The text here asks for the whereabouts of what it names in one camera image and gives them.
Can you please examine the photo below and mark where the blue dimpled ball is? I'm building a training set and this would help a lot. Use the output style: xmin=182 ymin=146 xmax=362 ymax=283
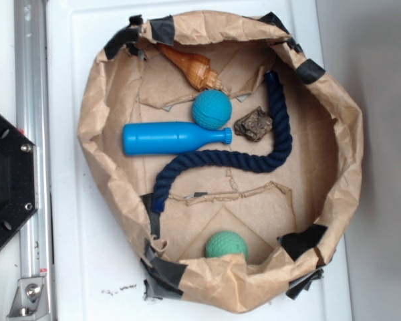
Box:
xmin=192 ymin=90 xmax=232 ymax=130

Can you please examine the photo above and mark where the brown rough rock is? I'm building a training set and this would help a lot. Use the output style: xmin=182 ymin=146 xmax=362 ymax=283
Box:
xmin=234 ymin=106 xmax=273 ymax=142

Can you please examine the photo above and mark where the blue plastic bottle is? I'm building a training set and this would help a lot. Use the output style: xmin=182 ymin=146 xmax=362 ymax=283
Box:
xmin=122 ymin=122 xmax=233 ymax=156

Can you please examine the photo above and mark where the green dimpled ball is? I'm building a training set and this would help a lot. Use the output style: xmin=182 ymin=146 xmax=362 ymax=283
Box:
xmin=205 ymin=231 xmax=249 ymax=260

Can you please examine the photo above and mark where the orange spiral seashell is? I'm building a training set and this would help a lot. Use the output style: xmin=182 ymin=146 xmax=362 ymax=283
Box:
xmin=156 ymin=43 xmax=224 ymax=92

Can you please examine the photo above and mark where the brown paper bag bin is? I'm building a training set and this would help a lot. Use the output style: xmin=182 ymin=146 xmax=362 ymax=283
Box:
xmin=78 ymin=11 xmax=364 ymax=313

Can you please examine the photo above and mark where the dark blue twisted rope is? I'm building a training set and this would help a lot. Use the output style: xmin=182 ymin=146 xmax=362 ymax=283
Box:
xmin=152 ymin=71 xmax=293 ymax=213

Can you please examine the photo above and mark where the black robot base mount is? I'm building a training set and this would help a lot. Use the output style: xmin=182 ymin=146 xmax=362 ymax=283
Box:
xmin=0 ymin=115 xmax=37 ymax=251

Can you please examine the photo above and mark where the aluminium extrusion rail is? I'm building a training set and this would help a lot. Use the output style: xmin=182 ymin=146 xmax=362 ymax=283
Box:
xmin=13 ymin=1 xmax=57 ymax=320

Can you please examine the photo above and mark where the metal corner bracket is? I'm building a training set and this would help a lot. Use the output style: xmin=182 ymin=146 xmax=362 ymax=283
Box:
xmin=6 ymin=276 xmax=51 ymax=320

